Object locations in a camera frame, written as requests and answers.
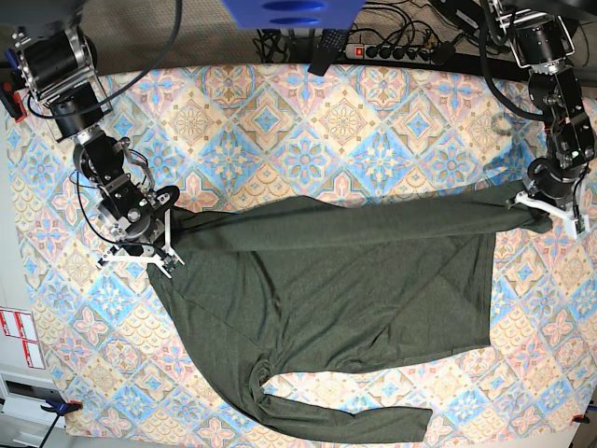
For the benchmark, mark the black remote control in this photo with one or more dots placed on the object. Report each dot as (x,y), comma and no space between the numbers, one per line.
(331,43)

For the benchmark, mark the blue plastic box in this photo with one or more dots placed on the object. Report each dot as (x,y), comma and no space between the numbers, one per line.
(280,14)

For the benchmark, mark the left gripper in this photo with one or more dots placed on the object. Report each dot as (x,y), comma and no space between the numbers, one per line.
(547,182)

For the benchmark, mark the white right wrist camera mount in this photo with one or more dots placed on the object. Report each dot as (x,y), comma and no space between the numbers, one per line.
(160,252)

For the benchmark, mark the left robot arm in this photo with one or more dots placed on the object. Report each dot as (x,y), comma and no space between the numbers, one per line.
(540,41)

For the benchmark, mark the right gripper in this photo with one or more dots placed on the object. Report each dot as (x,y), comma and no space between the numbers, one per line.
(134,215)

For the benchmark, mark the blue clamp lower left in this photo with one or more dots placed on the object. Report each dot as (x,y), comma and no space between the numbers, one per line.
(59,409)

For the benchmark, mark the dark green long-sleeve shirt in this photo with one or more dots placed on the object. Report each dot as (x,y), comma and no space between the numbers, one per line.
(305,286)

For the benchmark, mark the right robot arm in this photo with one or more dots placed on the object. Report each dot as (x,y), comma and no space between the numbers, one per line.
(55,64)

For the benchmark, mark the white power strip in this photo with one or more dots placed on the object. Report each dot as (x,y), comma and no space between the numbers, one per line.
(386,53)

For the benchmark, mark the colourful patterned tablecloth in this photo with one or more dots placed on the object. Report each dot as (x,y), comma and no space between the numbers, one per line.
(236,136)

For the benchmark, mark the red white label stickers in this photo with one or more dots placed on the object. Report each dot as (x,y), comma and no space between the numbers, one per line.
(20,347)

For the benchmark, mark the orange clamp right edge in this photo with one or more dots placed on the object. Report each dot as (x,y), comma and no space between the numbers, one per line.
(581,419)

